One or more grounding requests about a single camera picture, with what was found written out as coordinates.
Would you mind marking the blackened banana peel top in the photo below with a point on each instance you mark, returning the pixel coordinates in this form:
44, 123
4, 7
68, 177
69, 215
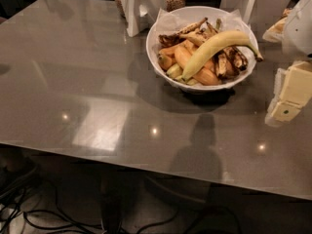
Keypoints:
196, 32

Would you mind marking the white paper bowl liner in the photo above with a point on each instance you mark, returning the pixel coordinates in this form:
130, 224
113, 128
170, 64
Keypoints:
177, 19

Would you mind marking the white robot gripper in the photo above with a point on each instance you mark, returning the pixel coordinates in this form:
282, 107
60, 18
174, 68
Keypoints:
299, 28

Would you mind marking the yellow banana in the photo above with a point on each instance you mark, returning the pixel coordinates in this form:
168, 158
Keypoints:
225, 39

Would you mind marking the white bowl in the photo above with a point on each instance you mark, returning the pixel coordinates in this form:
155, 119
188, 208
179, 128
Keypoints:
162, 58

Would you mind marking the blackened banana peel right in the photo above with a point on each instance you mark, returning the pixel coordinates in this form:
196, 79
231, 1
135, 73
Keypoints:
229, 63

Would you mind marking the pale green vegetable piece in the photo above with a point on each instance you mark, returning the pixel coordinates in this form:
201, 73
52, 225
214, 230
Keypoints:
175, 73

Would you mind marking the blackened banana peel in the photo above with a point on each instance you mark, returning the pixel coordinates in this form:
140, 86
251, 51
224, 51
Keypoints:
229, 63
196, 32

